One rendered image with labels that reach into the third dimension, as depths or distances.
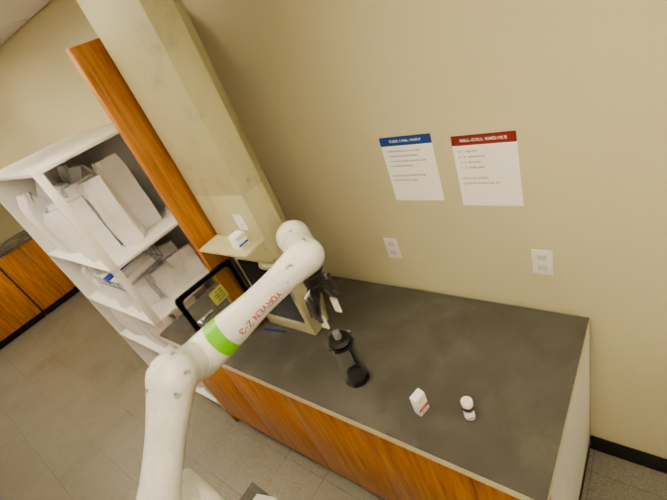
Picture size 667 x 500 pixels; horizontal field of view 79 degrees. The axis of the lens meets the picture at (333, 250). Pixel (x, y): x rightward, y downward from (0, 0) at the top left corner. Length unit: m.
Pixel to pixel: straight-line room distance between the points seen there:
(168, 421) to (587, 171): 1.33
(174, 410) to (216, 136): 0.88
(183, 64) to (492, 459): 1.54
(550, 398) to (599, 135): 0.81
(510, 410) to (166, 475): 1.03
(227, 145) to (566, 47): 1.06
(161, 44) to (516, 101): 1.07
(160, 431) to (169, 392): 0.10
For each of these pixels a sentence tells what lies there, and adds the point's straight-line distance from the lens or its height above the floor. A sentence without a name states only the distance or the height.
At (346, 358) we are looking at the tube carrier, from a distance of 1.54.
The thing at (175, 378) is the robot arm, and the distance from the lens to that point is 1.06.
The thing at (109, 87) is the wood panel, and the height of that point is 2.19.
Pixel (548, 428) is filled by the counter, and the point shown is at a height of 0.94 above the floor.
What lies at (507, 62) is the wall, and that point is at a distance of 1.33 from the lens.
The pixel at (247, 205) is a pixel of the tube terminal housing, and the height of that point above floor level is 1.67.
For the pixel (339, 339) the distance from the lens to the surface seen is 1.51.
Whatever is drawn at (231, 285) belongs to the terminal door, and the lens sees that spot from 1.94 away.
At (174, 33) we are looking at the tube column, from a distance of 1.49.
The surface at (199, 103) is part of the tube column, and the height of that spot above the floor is 2.05.
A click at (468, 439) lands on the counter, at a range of 1.47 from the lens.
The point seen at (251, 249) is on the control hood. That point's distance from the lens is 1.59.
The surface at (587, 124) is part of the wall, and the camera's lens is 1.36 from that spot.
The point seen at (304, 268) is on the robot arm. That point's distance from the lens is 1.10.
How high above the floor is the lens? 2.22
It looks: 31 degrees down
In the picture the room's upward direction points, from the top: 23 degrees counter-clockwise
